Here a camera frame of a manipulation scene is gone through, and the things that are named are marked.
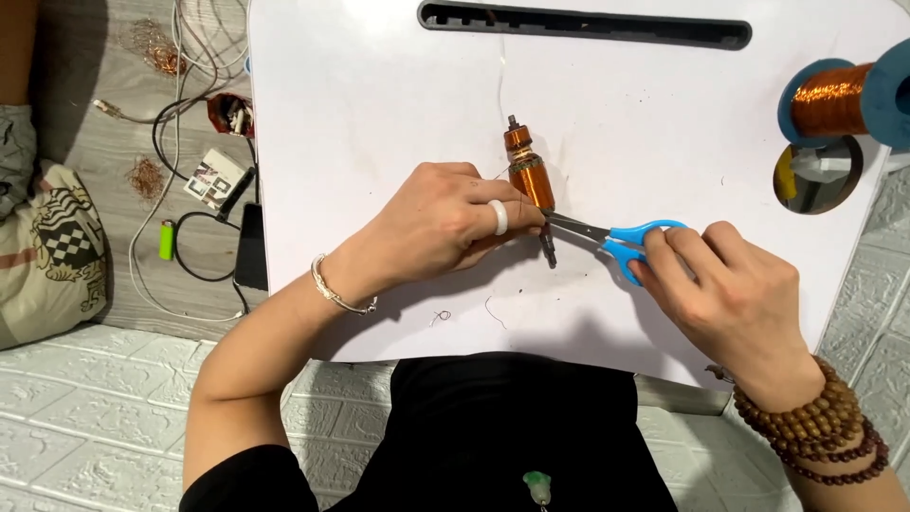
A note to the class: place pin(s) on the black phone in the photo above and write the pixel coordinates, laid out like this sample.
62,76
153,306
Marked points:
251,249

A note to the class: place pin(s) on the grey metal table leg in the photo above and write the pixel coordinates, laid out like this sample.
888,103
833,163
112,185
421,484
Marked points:
682,395

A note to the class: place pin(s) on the copper wound motor armature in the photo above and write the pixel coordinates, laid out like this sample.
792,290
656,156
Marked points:
532,178

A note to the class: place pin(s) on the patterned beige pillow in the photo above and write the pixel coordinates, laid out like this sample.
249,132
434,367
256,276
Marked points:
50,256

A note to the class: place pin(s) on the person's left hand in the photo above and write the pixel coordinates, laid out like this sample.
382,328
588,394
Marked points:
419,220

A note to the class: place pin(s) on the green pendant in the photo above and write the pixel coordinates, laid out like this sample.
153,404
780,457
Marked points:
537,487

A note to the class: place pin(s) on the white cigarette pack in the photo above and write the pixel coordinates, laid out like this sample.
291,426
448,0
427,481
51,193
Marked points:
213,178

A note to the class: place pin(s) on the black shirt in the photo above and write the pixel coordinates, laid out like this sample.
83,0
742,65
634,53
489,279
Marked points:
497,426

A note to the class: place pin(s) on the green lighter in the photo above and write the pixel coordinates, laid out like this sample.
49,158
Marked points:
166,240

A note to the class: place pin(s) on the white plastic object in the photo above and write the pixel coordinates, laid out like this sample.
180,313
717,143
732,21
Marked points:
821,165

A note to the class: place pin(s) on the yellow plastic object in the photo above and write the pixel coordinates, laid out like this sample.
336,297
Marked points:
785,178

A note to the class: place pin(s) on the person's right hand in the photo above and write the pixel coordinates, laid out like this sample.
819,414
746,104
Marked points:
746,306

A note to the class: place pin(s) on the grey cloth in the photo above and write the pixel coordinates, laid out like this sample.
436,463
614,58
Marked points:
14,156

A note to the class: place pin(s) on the red cup of cigarette butts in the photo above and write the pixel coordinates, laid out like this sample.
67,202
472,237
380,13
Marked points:
229,115

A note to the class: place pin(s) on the silver bangle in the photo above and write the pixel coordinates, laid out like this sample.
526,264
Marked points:
328,290

